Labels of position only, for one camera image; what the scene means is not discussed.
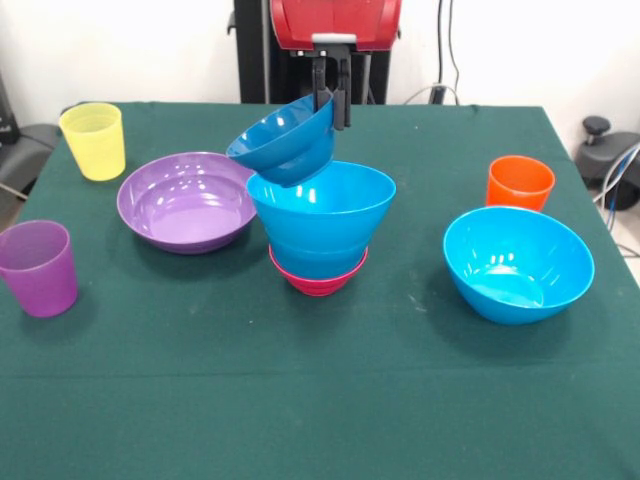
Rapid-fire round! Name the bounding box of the wide purple bowl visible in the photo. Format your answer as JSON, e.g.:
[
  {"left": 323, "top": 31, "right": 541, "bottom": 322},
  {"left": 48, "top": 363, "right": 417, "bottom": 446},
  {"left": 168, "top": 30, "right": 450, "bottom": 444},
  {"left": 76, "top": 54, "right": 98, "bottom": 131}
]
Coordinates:
[{"left": 116, "top": 151, "right": 258, "bottom": 255}]

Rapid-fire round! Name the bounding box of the large blue bowl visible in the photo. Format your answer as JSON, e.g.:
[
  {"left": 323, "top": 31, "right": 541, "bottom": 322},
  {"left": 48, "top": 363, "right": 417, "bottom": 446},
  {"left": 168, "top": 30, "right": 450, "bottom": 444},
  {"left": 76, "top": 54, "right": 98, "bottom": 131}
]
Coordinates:
[
  {"left": 244, "top": 159, "right": 399, "bottom": 254},
  {"left": 442, "top": 205, "right": 596, "bottom": 327}
]

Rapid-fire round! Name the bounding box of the grey padded chair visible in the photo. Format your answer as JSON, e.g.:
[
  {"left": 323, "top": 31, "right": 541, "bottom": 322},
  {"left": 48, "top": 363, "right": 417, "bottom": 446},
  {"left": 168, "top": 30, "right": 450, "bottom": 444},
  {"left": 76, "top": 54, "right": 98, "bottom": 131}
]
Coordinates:
[{"left": 0, "top": 74, "right": 57, "bottom": 202}]

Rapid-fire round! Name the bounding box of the purple cup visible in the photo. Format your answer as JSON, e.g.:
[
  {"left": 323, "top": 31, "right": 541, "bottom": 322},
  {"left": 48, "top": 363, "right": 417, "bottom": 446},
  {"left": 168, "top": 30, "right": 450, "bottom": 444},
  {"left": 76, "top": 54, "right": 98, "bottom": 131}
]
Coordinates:
[{"left": 0, "top": 219, "right": 80, "bottom": 319}]

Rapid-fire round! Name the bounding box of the bundle of light cables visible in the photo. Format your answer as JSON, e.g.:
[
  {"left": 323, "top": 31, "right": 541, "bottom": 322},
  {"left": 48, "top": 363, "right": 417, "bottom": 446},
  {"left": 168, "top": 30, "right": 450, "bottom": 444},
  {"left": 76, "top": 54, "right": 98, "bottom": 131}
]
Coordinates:
[{"left": 593, "top": 142, "right": 640, "bottom": 261}]

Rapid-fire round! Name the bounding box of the small red bowl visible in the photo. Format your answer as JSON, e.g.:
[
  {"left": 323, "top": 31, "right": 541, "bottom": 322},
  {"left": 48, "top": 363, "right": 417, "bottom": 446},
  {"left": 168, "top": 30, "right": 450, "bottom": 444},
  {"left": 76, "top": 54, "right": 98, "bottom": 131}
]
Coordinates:
[{"left": 267, "top": 243, "right": 370, "bottom": 298}]

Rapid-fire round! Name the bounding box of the dark green tablecloth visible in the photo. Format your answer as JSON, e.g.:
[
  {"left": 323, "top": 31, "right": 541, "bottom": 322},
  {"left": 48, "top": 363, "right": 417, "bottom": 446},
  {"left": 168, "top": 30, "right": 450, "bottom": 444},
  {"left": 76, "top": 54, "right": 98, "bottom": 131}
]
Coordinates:
[{"left": 0, "top": 101, "right": 640, "bottom": 480}]

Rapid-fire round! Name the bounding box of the black wall cable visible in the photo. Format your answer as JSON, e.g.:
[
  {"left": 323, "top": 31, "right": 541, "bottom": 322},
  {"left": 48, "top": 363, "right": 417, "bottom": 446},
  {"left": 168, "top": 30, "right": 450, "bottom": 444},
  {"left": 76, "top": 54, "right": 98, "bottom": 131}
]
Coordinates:
[{"left": 402, "top": 0, "right": 462, "bottom": 106}]

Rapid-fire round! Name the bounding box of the small dark blue bowl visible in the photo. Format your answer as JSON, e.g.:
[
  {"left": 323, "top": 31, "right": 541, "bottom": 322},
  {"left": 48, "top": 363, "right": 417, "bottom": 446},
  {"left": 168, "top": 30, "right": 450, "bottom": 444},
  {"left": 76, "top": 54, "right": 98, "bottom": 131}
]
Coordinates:
[{"left": 225, "top": 92, "right": 336, "bottom": 190}]

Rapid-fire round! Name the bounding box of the orange cup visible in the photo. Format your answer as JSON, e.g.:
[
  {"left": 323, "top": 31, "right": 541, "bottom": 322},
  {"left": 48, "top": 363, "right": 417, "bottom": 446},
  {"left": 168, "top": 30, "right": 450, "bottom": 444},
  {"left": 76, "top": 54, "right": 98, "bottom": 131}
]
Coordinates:
[{"left": 485, "top": 155, "right": 557, "bottom": 213}]

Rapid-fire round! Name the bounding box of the yellow cup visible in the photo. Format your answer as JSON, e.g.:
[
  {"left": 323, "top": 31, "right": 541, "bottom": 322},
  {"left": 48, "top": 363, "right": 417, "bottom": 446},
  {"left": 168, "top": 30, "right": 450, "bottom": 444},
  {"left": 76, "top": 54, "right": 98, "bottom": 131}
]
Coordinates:
[{"left": 58, "top": 102, "right": 127, "bottom": 182}]

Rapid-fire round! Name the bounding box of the dark grey chair base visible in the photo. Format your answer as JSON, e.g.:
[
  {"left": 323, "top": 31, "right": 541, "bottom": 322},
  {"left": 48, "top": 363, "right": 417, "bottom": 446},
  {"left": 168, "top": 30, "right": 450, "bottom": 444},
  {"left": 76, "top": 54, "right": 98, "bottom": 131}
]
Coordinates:
[{"left": 574, "top": 115, "right": 640, "bottom": 211}]

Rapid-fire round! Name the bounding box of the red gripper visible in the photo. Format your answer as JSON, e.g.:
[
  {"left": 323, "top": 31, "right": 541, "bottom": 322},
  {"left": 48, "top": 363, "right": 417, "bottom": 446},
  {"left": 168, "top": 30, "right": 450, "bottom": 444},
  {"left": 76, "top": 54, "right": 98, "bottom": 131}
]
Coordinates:
[{"left": 269, "top": 0, "right": 404, "bottom": 132}]

